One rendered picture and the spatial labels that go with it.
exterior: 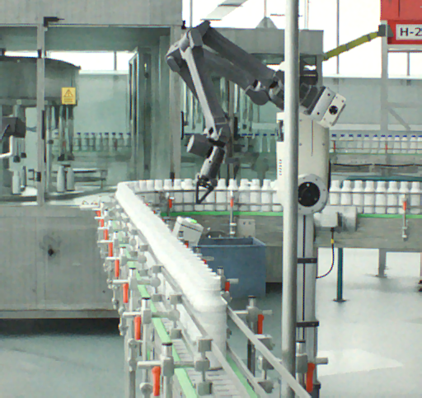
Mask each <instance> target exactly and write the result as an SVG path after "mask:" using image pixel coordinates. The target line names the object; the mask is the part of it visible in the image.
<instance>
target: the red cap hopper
mask: <svg viewBox="0 0 422 398"><path fill-rule="evenodd" d="M379 21H380V24H386V37H381V52H382V53H381V54H380V55H381V115H380V139H381V135H385V139H386V140H388V127H387V124H389V122H388V112H389V113H391V114H392V115H393V116H394V117H395V118H396V119H397V120H398V121H399V122H400V123H401V125H402V126H403V127H404V128H405V129H406V130H407V131H409V130H410V129H411V127H410V126H409V125H408V124H407V123H406V122H405V121H404V120H403V119H402V118H401V117H400V116H399V115H398V114H397V113H396V112H395V111H394V110H393V109H392V108H422V103H421V102H388V64H389V54H422V0H380V17H379ZM387 24H389V26H391V29H392V32H393V34H394V37H387ZM380 176H388V169H380ZM386 252H406V253H421V250H396V249H378V267H377V268H378V274H376V275H375V277H379V278H387V274H384V270H385V269H389V267H388V266H386Z"/></svg>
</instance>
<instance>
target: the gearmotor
mask: <svg viewBox="0 0 422 398"><path fill-rule="evenodd" d="M357 227H358V209H357V208H356V207H340V206H339V205H332V206H325V208H324V209H323V211H322V212H321V213H314V228H313V243H314V241H315V239H316V230H317V231H331V232H332V239H331V243H332V251H333V262H332V266H331V268H330V270H329V271H328V272H327V273H326V274H324V275H322V276H319V277H316V279H319V278H322V277H324V276H326V275H328V274H329V273H330V272H331V271H332V270H333V266H334V262H335V252H334V232H356V231H357Z"/></svg>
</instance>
